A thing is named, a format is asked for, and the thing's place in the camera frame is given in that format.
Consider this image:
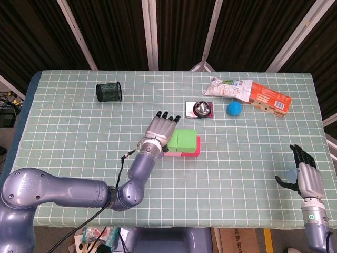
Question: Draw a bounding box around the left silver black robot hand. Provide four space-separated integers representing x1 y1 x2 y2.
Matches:
145 110 181 153

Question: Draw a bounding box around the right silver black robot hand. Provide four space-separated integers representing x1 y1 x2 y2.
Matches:
274 144 326 200

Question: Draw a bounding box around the green foam cube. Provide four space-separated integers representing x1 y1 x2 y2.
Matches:
167 129 180 153
177 129 197 153

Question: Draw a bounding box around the light blue foam cube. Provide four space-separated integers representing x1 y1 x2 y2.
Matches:
285 169 298 184

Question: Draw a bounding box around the magenta foam cube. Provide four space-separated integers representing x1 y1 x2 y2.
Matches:
181 135 201 158

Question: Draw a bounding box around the red flat case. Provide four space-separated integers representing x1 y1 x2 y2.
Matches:
185 101 214 120

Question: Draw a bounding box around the black mesh pen holder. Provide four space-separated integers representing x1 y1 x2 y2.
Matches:
95 81 123 103

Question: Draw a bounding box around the blue ball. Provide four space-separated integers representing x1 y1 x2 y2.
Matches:
227 101 243 117

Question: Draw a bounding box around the white snack bag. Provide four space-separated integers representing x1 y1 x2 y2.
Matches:
201 75 254 102

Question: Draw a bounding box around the green checked tablecloth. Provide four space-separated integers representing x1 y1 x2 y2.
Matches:
7 70 334 229

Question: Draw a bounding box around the orange cardboard box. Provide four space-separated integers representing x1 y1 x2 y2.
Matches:
243 82 292 119

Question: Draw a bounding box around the brown cardboard carton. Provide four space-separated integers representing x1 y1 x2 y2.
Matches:
218 228 266 253

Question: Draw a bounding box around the grey robot torso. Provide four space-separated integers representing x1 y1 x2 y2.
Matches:
121 227 214 253

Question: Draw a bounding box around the crumpled plastic packaging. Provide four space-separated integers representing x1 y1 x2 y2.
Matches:
73 227 121 253

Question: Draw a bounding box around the black box device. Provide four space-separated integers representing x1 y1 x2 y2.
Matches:
0 110 17 128

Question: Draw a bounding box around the white partition frame post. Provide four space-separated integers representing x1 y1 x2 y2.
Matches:
265 0 333 72
322 115 337 153
56 0 97 71
141 0 160 71
0 75 26 100
189 0 224 72

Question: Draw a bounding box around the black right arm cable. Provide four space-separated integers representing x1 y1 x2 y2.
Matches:
325 230 333 253

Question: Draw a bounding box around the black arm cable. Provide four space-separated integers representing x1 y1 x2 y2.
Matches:
325 230 333 253
48 149 142 253

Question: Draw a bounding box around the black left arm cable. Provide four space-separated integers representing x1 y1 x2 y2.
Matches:
48 149 142 253

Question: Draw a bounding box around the bundle of floor cables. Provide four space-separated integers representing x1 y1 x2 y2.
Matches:
0 91 26 109

